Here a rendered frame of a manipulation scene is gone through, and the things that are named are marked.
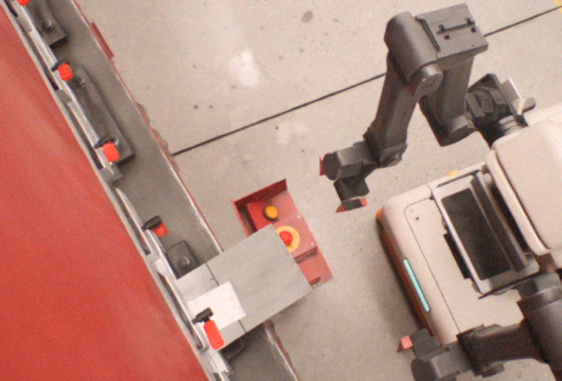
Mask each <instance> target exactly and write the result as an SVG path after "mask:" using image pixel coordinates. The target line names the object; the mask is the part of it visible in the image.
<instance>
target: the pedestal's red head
mask: <svg viewBox="0 0 562 381"><path fill-rule="evenodd" d="M229 200H230V202H231V204H232V206H233V208H234V211H235V213H236V216H237V218H238V220H239V221H240V223H241V227H242V229H243V231H244V233H245V235H246V237H248V236H249V235H251V234H253V233H254V232H256V231H258V230H259V229H261V228H263V227H264V226H268V225H269V224H270V223H272V225H273V226H274V227H275V229H276V230H277V229H278V228H280V227H281V226H291V227H293V228H294V229H296V231H297V232H298V233H299V245H298V247H297V248H296V250H294V251H293V252H291V253H290V254H291V255H292V257H293V259H294V261H295V262H296V263H297V264H300V263H302V262H304V261H307V260H309V259H311V258H313V257H315V256H317V255H318V245H317V243H316V241H315V238H314V237H313V234H312V232H311V230H310V228H309V226H308V224H307V223H306V219H305V217H304V215H303V213H302V212H299V210H298V208H297V206H296V205H295V203H294V201H293V199H292V196H291V194H290V192H289V191H288V188H287V180H286V177H285V178H283V179H281V180H278V181H276V182H275V183H272V184H269V185H267V186H264V187H262V188H261V189H258V190H255V191H253V192H250V193H249V194H247V195H245V196H243V197H240V198H237V199H236V200H234V201H233V200H232V199H231V198H230V199H229ZM234 205H235V206H236V208H237V210H238V212H239V214H240V216H241V218H240V216H239V214H238V212H237V210H236V208H235V206H234ZM266 205H272V206H274V207H275V208H276V209H277V215H278V216H277V219H276V220H274V221H270V220H267V219H266V218H265V217H264V216H263V215H262V209H263V207H264V206H266ZM241 219H242V221H241ZM242 222H243V224H242ZM244 226H245V227H246V229H247V231H248V234H249V235H248V234H247V231H246V229H245V227H244Z"/></svg>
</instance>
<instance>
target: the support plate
mask: <svg viewBox="0 0 562 381"><path fill-rule="evenodd" d="M207 265H208V266H209V268H210V270H211V272H212V273H213V275H214V277H215V278H216V280H217V282H218V283H219V285H220V286H221V285H223V284H225V283H227V282H229V281H230V279H231V280H232V281H233V283H234V287H235V289H236V290H237V292H238V294H239V296H240V298H241V301H242V303H243V304H244V306H245V308H246V310H247V313H248V315H246V316H244V317H242V318H240V319H239V320H240V321H241V323H242V325H243V326H244V328H245V330H246V331H247V332H248V331H249V330H250V329H252V328H254V327H256V326H257V325H259V324H261V323H262V322H264V321H265V320H267V319H268V318H270V317H272V316H274V315H275V314H277V313H279V312H281V311H282V310H284V309H285V308H286V307H288V306H290V305H292V304H293V303H295V302H296V301H298V300H299V299H301V298H303V297H305V295H307V294H309V293H310V292H312V291H313V288H312V287H311V285H310V284H309V283H308V282H307V280H306V278H305V276H304V275H303V273H302V271H301V270H300V268H299V266H298V264H297V263H296V262H295V261H294V259H293V257H292V255H291V254H290V252H289V250H288V249H287V247H286V246H285V244H284V243H283V240H282V239H281V237H280V236H279V234H278V232H277V230H276V229H275V227H274V226H273V225H272V223H270V224H269V225H268V226H264V227H263V228H261V229H259V230H258V231H256V232H254V233H253V234H251V235H250V236H248V237H247V238H245V240H243V241H241V242H239V243H238V244H236V245H234V246H233V247H231V248H230V249H228V250H227V251H225V252H223V253H222V254H220V255H218V256H216V257H214V258H213V259H212V260H210V261H209V262H207ZM211 278H213V276H212V275H211V273H210V271H209V270H208V268H207V267H206V265H205V264H203V265H202V266H200V267H198V268H197V269H195V270H194V271H192V272H190V273H189V274H187V275H186V276H184V277H182V278H180V279H178V280H177V281H175V283H176V285H177V287H178V288H179V290H180V292H182V294H183V296H184V298H185V300H186V302H187V303H188V302H190V301H192V300H193V299H195V298H198V297H200V296H202V295H204V294H205V293H207V292H209V291H211V290H213V289H215V288H217V287H218V285H217V284H216V282H215V281H214V279H213V280H212V281H211V280H210V279H211ZM219 331H220V333H221V336H222V338H223V341H224V342H225V343H224V346H223V347H221V348H219V349H217V350H213V348H212V347H211V344H210V342H209V341H208V343H209V345H210V348H209V349H208V352H209V354H210V355H213V354H214V353H216V352H217V351H219V350H221V349H223V348H224V347H226V346H227V345H228V344H230V343H231V342H233V341H234V340H235V339H237V338H238V337H240V336H241V335H243V334H245V332H244V330H243V329H242V327H241V325H240V323H239V321H238V320H236V321H235V322H233V323H231V324H229V325H227V326H225V327H223V328H221V329H219ZM247 332H246V333H247ZM206 339H207V337H206ZM207 340H208V339H207Z"/></svg>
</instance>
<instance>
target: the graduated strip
mask: <svg viewBox="0 0 562 381"><path fill-rule="evenodd" d="M0 2H1V4H2V6H3V7H4V9H5V11H6V13H7V16H8V18H9V19H10V21H11V23H12V25H14V26H15V28H16V30H17V32H18V35H19V36H20V38H21V39H22V41H23V43H24V44H25V47H26V49H27V51H28V53H29V54H30V55H31V57H32V61H33V62H34V64H35V66H36V68H37V70H38V71H39V72H40V73H41V75H42V77H43V79H44V80H45V82H46V84H47V87H48V88H49V89H50V91H51V93H52V95H53V97H54V99H55V101H56V103H57V104H58V106H59V107H60V109H61V112H62V114H63V116H64V117H65V119H66V120H67V123H68V125H69V127H70V129H71V131H72V133H73V134H74V135H75V137H76V139H77V140H78V142H79V143H80V145H81V147H82V149H83V152H84V153H85V154H86V156H87V158H88V160H89V161H90V164H91V166H92V168H93V169H94V170H95V172H96V174H97V177H98V178H99V180H100V182H101V184H102V185H103V187H104V189H105V191H106V193H107V195H108V196H109V198H110V200H111V201H112V204H113V205H114V207H115V209H116V211H117V213H118V214H119V216H120V218H121V220H122V222H123V224H124V226H125V228H126V230H127V232H128V233H129V235H130V237H131V239H132V241H133V243H134V245H135V247H136V248H137V250H138V251H139V253H140V256H141V258H142V259H143V261H144V263H145V264H146V266H147V268H148V270H149V272H151V274H152V276H153V277H154V279H155V281H156V283H157V285H158V286H159V288H160V290H161V292H162V294H163V296H164V297H165V299H166V301H167V303H168V304H169V307H170V309H171V311H172V312H173V313H174V315H175V317H176V319H177V321H178V323H179V325H180V327H181V328H182V329H183V332H184V335H185V337H186V339H187V340H188V342H189V343H190V345H191V347H192V349H193V351H194V353H195V355H196V357H197V358H198V360H199V362H200V364H201V365H202V367H203V369H204V371H205V374H206V375H207V376H208V378H209V380H210V381H213V380H212V378H211V377H210V375H209V373H208V371H207V369H206V368H205V366H204V364H203V362H202V360H201V359H200V357H199V355H198V352H197V351H196V350H195V348H194V346H193V344H192V343H191V340H190V338H189V336H188V334H187V333H186V331H185V329H184V326H183V325H182V323H181V321H180V319H179V318H178V317H177V314H176V312H175V310H174V308H173V307H172V305H171V303H170V302H169V300H168V298H167V296H166V294H165V292H164V290H163V289H162V287H161V285H160V283H159V282H158V280H157V278H156V276H155V274H154V272H153V271H152V269H151V267H150V265H149V264H148V263H147V261H146V259H145V257H144V256H143V254H142V253H141V250H140V248H139V247H138V245H137V243H136V241H135V239H134V238H133V236H132V234H131V232H130V231H129V229H128V227H127V225H126V222H125V221H124V219H123V217H122V215H121V213H120V212H119V209H118V207H117V206H116V204H115V203H114V201H113V199H112V196H111V195H110V193H109V191H108V190H107V188H106V187H105V185H104V182H103V180H102V178H101V177H100V175H99V174H98V172H97V170H96V168H95V166H94V164H93V162H92V160H91V159H90V157H89V155H88V153H87V152H86V150H85V148H84V146H83V144H82V142H81V141H80V139H79V137H78V135H77V134H76V133H75V131H74V129H73V127H72V126H71V124H70V123H69V120H68V118H67V116H66V114H65V112H64V110H63V109H62V108H61V105H60V103H59V101H58V100H57V98H56V96H55V94H54V92H53V91H52V89H51V87H50V85H49V83H48V82H47V79H46V78H45V76H44V75H43V73H42V71H41V69H40V68H39V66H38V65H37V63H36V61H35V60H34V57H33V56H32V53H31V51H30V49H29V47H28V46H27V45H26V43H25V40H24V39H23V37H22V35H21V33H20V31H19V30H18V28H17V26H16V24H15V22H13V21H12V19H11V16H10V13H9V12H8V11H7V9H6V7H5V5H4V3H3V1H2V0H0Z"/></svg>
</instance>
